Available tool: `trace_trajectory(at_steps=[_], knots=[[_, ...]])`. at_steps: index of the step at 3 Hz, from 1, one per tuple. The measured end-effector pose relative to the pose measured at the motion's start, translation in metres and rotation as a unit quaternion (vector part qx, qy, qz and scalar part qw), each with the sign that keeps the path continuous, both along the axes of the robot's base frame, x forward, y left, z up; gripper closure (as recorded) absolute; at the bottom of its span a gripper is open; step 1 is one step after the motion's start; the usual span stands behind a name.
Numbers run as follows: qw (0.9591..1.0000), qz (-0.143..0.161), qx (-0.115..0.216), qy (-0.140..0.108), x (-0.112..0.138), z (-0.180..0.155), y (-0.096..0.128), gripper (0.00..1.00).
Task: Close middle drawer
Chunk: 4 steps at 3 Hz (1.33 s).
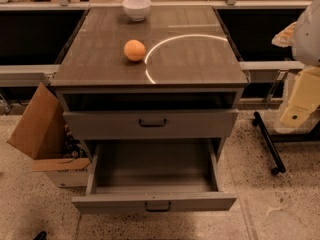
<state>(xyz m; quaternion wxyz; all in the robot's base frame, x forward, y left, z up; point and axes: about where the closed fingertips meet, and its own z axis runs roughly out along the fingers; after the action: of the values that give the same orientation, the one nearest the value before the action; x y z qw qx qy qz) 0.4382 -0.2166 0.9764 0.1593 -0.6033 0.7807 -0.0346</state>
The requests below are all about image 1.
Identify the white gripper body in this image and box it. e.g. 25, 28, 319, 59
280, 66, 320, 128

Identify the grey drawer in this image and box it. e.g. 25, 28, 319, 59
64, 109, 238, 140
72, 139, 236, 214

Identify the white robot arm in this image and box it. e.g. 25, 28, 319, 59
272, 0, 320, 133

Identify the grey drawer cabinet wood top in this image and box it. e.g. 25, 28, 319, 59
50, 5, 250, 215

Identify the grey top drawer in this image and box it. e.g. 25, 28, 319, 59
64, 109, 238, 140

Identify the black metal stand leg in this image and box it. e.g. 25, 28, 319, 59
252, 112, 286, 176

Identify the orange fruit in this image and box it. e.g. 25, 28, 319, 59
124, 40, 146, 62

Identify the white ceramic bowl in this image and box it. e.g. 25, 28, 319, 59
122, 0, 151, 21

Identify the open cardboard box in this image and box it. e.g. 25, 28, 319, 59
8, 83, 90, 188

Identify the small black floor object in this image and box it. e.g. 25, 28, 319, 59
33, 231, 47, 240

